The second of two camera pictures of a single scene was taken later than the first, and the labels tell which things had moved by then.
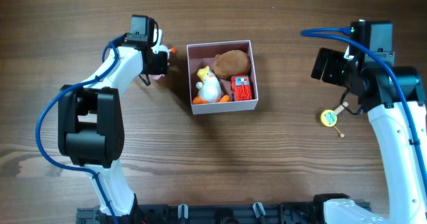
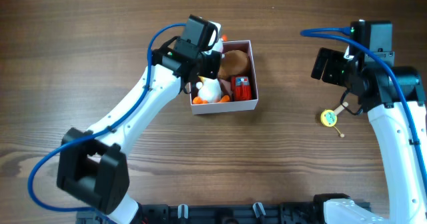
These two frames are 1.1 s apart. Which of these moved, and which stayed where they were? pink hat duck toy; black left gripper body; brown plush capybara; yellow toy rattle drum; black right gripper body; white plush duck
Moved: pink hat duck toy; black left gripper body
Stayed: white plush duck; black right gripper body; brown plush capybara; yellow toy rattle drum
